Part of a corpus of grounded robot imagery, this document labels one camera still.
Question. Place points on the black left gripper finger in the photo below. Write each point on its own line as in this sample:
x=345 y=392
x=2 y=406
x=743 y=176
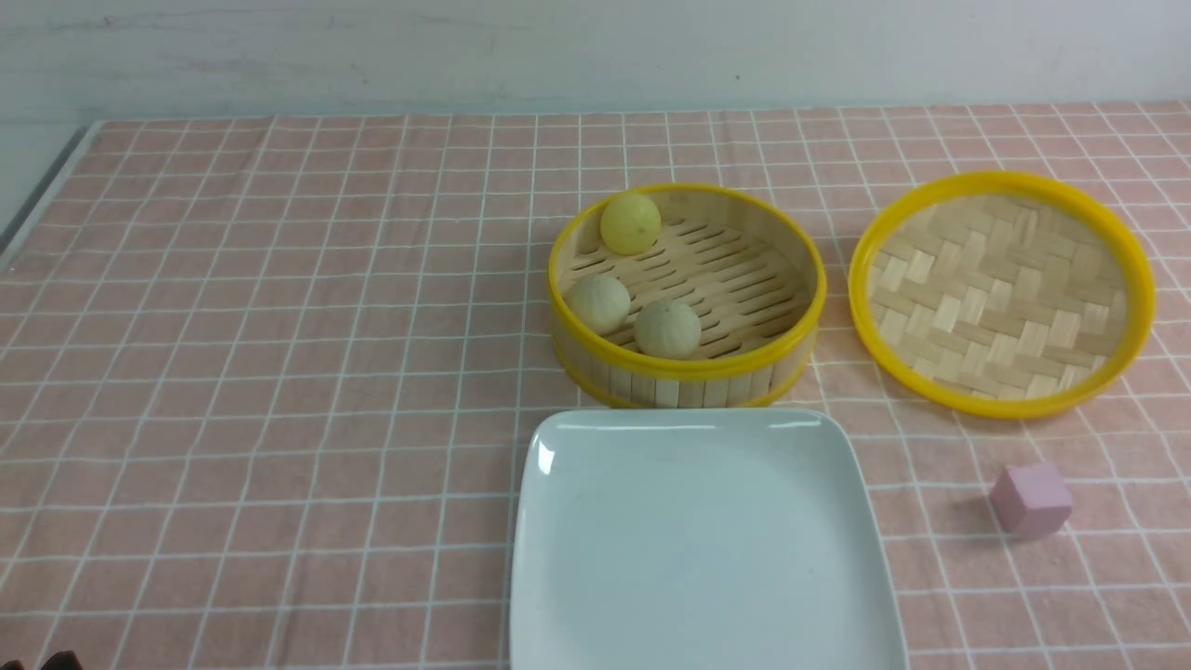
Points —
x=63 y=660

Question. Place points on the white steamed bun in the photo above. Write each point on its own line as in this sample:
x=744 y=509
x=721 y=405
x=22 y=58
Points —
x=667 y=329
x=600 y=302

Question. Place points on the yellow steamed bun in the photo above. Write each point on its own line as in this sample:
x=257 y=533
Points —
x=630 y=224

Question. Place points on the white square plate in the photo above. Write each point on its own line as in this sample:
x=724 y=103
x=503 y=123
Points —
x=698 y=539

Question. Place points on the pink checkered tablecloth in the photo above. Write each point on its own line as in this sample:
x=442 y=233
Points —
x=267 y=381

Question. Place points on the yellow-rimmed bamboo steamer basket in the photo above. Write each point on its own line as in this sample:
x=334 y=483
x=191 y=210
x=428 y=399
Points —
x=752 y=276

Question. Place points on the pink cube block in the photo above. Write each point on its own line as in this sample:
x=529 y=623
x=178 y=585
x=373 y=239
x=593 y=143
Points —
x=1031 y=500

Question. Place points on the yellow-rimmed woven steamer lid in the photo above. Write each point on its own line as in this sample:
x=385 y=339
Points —
x=1001 y=294

